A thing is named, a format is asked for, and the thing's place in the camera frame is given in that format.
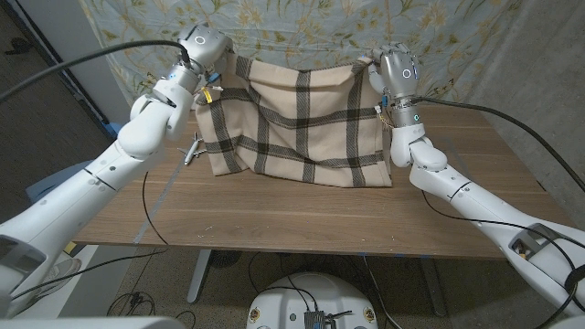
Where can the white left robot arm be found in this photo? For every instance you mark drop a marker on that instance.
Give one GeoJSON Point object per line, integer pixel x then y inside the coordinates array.
{"type": "Point", "coordinates": [91, 192]}

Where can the blue-grey stool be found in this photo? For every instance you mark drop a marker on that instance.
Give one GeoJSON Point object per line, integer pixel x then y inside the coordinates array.
{"type": "Point", "coordinates": [50, 185]}

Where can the yellow black pad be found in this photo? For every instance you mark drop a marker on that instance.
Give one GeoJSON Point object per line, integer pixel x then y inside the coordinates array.
{"type": "Point", "coordinates": [69, 247]}

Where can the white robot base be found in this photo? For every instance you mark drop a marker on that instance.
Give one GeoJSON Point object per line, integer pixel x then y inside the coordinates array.
{"type": "Point", "coordinates": [288, 297]}

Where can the white table leg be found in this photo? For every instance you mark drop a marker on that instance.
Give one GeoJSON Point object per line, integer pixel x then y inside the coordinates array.
{"type": "Point", "coordinates": [198, 276]}

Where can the grey table leg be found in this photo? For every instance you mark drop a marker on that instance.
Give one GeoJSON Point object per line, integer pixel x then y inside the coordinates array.
{"type": "Point", "coordinates": [434, 288]}

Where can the small blue object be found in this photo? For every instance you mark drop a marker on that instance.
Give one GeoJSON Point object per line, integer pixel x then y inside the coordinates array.
{"type": "Point", "coordinates": [114, 130]}

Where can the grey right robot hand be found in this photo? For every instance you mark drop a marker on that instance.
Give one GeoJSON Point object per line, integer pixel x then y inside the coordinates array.
{"type": "Point", "coordinates": [400, 75]}

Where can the white toy plane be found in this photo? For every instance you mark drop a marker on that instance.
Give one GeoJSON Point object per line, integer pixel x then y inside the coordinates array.
{"type": "Point", "coordinates": [192, 151]}

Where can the black round fan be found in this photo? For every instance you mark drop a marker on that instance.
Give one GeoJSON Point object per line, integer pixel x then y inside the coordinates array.
{"type": "Point", "coordinates": [224, 259]}

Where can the beige plaid scarf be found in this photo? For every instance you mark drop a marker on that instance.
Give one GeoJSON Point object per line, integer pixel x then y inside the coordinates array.
{"type": "Point", "coordinates": [297, 128]}

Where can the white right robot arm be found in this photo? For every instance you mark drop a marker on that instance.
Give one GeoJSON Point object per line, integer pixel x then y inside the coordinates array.
{"type": "Point", "coordinates": [484, 210]}

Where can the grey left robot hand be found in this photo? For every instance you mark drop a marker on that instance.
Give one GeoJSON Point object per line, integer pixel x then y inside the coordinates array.
{"type": "Point", "coordinates": [203, 48]}

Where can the grey white sneaker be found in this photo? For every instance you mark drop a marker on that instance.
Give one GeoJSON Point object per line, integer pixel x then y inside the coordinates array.
{"type": "Point", "coordinates": [68, 269]}

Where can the black box on base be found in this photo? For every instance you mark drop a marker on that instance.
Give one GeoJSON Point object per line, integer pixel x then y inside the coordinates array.
{"type": "Point", "coordinates": [314, 321]}

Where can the floral printed backdrop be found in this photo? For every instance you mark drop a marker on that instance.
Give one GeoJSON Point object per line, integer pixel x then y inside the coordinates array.
{"type": "Point", "coordinates": [297, 27]}

